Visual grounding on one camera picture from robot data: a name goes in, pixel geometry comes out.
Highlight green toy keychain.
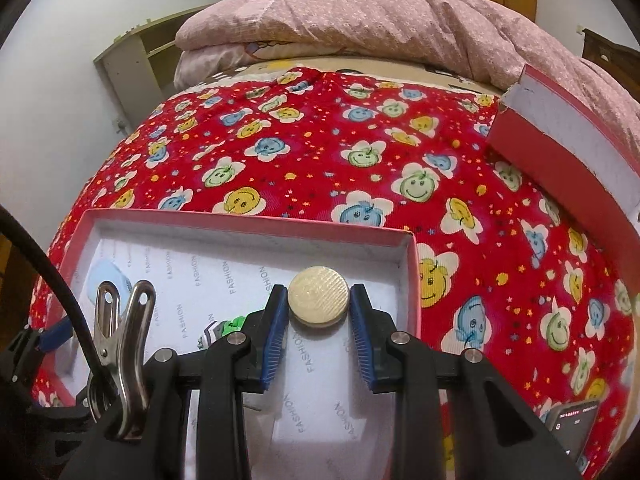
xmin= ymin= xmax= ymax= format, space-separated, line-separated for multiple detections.
xmin=198 ymin=315 xmax=245 ymax=350

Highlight light blue oval case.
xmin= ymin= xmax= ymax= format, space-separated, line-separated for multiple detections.
xmin=86 ymin=259 xmax=132 ymax=313

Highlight round wooden disc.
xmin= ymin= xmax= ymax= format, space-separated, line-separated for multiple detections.
xmin=288 ymin=266 xmax=349 ymax=328

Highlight white usb charger plug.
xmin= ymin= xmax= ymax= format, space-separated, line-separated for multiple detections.
xmin=243 ymin=390 xmax=284 ymax=418

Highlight metal spring clamp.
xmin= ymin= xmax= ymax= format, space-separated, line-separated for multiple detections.
xmin=87 ymin=280 xmax=156 ymax=440

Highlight red shallow box tray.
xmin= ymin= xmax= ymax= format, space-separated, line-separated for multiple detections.
xmin=61 ymin=209 xmax=419 ymax=479

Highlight red smiley-flower blanket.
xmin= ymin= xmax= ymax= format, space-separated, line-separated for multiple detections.
xmin=49 ymin=67 xmax=634 ymax=479

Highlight black smartphone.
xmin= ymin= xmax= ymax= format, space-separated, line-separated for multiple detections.
xmin=544 ymin=399 xmax=600 ymax=462

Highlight red box lid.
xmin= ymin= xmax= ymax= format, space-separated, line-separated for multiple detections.
xmin=487 ymin=65 xmax=640 ymax=296

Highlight beige open shelf unit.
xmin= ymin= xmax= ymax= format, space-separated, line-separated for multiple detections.
xmin=93 ymin=6 xmax=206 ymax=127

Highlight pink folded quilt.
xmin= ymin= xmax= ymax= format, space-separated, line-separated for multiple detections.
xmin=174 ymin=0 xmax=639 ymax=155

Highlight dark wooden headboard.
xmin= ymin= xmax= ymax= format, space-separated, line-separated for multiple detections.
xmin=582 ymin=28 xmax=639 ymax=90

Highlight black cable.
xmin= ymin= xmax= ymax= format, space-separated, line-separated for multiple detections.
xmin=0 ymin=204 xmax=116 ymax=396

